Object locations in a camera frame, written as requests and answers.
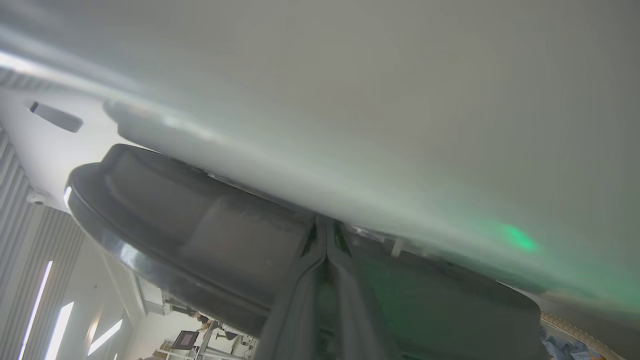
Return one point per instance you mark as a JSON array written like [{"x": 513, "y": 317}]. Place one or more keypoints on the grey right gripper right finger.
[{"x": 357, "y": 310}]

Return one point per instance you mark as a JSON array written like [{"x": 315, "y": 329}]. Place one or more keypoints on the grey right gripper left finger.
[{"x": 295, "y": 310}]

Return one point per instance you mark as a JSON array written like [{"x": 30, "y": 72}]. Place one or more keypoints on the dark round washing machine door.
[{"x": 165, "y": 210}]

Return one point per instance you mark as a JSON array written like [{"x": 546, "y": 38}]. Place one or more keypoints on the light blue orange-print garment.
[{"x": 565, "y": 348}]

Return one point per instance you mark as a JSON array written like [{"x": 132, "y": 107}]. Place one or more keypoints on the person in dark clothes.
[{"x": 202, "y": 320}]

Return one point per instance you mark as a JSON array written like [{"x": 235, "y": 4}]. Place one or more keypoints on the cream perforated laundry basket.
[{"x": 570, "y": 327}]

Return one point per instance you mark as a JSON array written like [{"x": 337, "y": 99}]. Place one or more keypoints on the white front-load washing machine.
[{"x": 400, "y": 100}]

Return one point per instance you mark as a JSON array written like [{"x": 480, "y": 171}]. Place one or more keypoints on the white desk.
[{"x": 220, "y": 352}]

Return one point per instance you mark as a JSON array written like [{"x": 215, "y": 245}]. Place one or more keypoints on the dark laptop computer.
[{"x": 186, "y": 340}]

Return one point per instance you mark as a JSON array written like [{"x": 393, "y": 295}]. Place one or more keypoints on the white ceiling light strip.
[
  {"x": 105, "y": 337},
  {"x": 60, "y": 330},
  {"x": 36, "y": 310}
]

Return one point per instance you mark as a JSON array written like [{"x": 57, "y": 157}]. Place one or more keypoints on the dark ceiling vent slot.
[{"x": 56, "y": 117}]

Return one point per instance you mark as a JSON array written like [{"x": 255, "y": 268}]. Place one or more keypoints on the white dome security camera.
[{"x": 37, "y": 198}]

